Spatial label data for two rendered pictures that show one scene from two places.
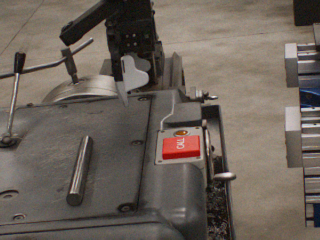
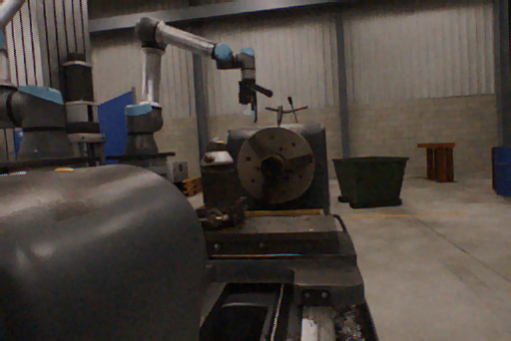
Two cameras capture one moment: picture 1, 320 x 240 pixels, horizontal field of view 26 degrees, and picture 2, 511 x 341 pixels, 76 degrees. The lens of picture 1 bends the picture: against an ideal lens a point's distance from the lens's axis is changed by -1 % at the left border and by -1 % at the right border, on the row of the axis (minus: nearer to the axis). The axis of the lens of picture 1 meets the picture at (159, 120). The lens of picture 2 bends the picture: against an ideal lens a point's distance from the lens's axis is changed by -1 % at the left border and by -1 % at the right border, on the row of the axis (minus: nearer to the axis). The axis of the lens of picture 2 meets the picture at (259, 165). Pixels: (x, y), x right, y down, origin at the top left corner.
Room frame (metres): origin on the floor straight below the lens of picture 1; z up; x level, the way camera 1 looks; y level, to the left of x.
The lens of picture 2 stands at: (2.85, 0.18, 1.15)
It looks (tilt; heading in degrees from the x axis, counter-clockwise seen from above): 3 degrees down; 184
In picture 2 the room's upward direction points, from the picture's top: 4 degrees counter-clockwise
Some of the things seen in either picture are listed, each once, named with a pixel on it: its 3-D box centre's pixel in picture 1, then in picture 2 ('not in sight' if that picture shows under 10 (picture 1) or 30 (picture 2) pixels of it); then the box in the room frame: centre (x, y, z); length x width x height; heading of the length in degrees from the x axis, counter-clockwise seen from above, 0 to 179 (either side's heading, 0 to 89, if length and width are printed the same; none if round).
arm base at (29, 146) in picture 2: not in sight; (45, 143); (1.84, -0.57, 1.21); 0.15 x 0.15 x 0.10
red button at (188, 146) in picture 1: (181, 149); not in sight; (1.01, -0.03, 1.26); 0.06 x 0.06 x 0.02; 85
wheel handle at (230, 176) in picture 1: (224, 177); not in sight; (1.97, -0.18, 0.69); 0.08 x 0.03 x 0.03; 85
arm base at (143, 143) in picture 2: not in sight; (141, 143); (1.36, -0.47, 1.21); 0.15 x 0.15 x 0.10
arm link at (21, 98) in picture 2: not in sight; (40, 107); (1.84, -0.58, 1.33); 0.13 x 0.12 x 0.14; 99
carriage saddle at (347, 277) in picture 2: not in sight; (250, 261); (2.12, 0.10, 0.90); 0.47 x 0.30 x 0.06; 85
